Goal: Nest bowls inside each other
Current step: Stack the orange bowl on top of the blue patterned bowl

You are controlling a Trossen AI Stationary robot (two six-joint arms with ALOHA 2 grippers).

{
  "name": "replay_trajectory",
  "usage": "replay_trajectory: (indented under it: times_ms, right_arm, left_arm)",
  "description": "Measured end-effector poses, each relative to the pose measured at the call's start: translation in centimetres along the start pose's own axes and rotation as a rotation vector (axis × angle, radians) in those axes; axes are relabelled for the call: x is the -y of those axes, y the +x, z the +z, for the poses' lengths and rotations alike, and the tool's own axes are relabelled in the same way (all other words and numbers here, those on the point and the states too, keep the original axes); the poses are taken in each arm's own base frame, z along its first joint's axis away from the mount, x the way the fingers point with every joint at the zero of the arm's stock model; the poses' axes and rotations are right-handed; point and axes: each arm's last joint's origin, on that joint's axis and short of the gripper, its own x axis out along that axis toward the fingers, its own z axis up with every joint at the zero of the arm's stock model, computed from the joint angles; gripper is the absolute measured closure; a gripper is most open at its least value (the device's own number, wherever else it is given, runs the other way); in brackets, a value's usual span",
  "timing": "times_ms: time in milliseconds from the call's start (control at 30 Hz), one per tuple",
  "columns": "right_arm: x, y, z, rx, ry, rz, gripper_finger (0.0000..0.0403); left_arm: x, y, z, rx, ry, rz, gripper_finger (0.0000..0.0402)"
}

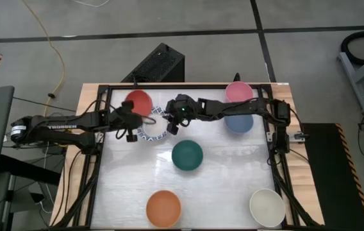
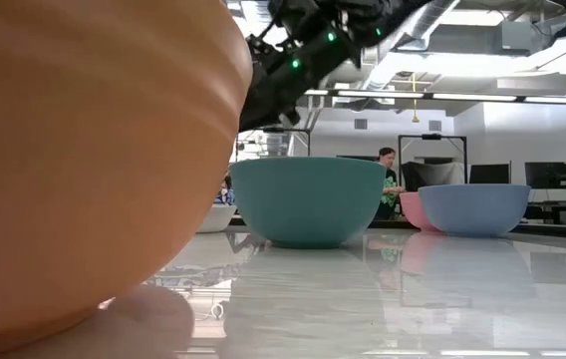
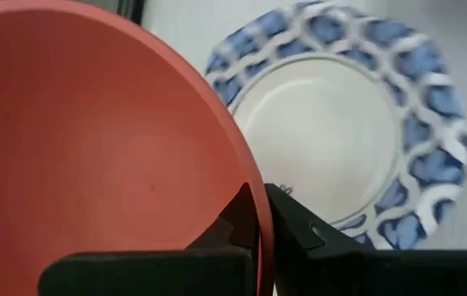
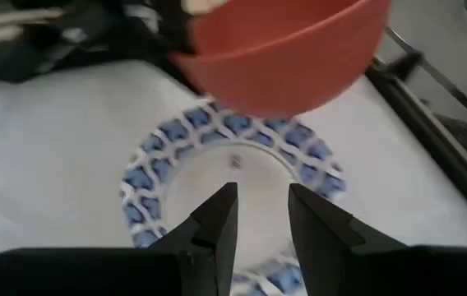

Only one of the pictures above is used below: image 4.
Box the blue patterned white plate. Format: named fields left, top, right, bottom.
left=120, top=98, right=348, bottom=296

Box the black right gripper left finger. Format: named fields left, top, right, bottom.
left=149, top=182, right=239, bottom=296

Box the black aluminium table frame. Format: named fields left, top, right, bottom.
left=364, top=26, right=467, bottom=234

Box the red bowl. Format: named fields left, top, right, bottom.
left=169, top=0, right=391, bottom=119

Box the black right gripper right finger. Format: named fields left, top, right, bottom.
left=288, top=183, right=409, bottom=296

